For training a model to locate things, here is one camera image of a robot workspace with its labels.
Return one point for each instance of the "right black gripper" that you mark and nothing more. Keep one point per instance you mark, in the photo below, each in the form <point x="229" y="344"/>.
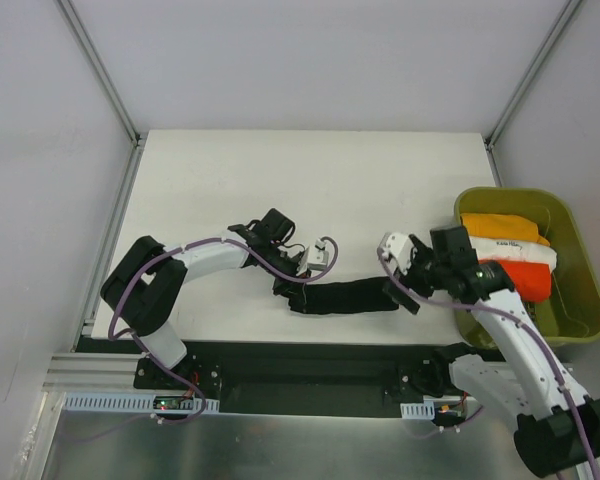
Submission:
<point x="402" y="296"/>

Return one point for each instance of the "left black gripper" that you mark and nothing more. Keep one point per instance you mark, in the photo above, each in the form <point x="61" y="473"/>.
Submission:
<point x="284" y="286"/>

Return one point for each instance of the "black t shirt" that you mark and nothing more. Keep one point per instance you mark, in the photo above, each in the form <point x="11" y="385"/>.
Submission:
<point x="340" y="298"/>

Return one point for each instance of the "olive green plastic bin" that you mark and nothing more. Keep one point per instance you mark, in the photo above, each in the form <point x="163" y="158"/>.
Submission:
<point x="571" y="314"/>

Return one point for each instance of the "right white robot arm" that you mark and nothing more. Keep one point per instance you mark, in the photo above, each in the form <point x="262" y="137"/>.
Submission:
<point x="554" y="421"/>

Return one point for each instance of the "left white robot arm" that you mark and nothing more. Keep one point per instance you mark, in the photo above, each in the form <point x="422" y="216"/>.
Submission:
<point x="143" y="287"/>

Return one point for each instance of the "white rolled t shirt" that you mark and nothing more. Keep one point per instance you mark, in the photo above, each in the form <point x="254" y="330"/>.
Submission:
<point x="514" y="250"/>

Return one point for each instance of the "yellow rolled t shirt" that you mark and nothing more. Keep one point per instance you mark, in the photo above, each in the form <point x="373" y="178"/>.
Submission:
<point x="499" y="226"/>

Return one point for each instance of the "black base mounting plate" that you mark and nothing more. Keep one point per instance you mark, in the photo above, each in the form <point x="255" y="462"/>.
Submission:
<point x="360" y="402"/>

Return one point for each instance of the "orange rolled t shirt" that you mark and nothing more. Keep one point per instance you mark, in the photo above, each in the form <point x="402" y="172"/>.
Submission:
<point x="531" y="280"/>

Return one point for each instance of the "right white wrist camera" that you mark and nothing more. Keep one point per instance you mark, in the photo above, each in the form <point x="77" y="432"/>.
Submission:
<point x="394" y="250"/>

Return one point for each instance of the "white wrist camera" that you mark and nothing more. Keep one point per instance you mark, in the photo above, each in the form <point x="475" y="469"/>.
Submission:
<point x="314" y="258"/>
<point x="394" y="250"/>

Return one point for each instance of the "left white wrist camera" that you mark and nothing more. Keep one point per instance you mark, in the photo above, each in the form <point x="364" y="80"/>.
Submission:
<point x="314" y="258"/>

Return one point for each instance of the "right white cable duct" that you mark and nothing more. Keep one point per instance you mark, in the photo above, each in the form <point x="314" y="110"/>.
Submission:
<point x="424" y="410"/>

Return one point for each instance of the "white cable duct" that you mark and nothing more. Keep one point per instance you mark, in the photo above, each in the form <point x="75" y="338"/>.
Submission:
<point x="137" y="403"/>
<point x="424" y="410"/>

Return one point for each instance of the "aluminium frame rail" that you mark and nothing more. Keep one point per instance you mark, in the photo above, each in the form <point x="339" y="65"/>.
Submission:
<point x="95" y="370"/>

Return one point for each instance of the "left white cable duct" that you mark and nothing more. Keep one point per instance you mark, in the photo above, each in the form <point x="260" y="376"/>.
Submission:
<point x="137" y="403"/>

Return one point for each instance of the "right aluminium corner post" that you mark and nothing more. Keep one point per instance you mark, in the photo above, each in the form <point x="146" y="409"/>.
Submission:
<point x="559" y="26"/>

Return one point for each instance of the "aluminium corner post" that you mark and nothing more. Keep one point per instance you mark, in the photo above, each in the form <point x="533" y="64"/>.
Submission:
<point x="76" y="25"/>
<point x="559" y="26"/>

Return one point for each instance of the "left aluminium corner post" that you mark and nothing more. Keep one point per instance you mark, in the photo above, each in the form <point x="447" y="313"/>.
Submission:
<point x="76" y="25"/>

